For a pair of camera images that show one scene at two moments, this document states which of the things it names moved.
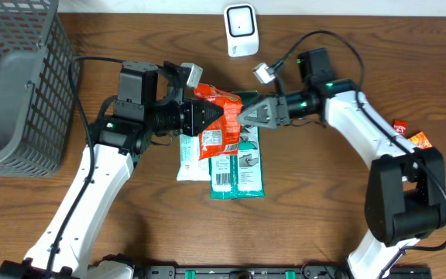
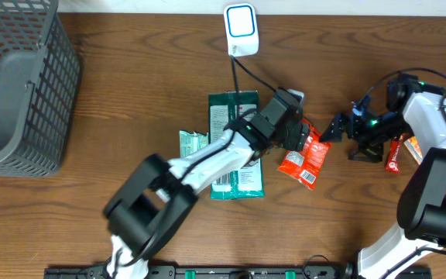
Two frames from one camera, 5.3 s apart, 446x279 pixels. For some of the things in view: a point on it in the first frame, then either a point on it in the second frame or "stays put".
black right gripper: (272, 112) → (374, 153)
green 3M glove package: (239, 175) stays put
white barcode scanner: (241, 29) stays put
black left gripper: (194, 108) → (299, 135)
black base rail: (267, 272) stays put
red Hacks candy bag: (222, 137) → (306, 164)
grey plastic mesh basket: (24, 107) stays put
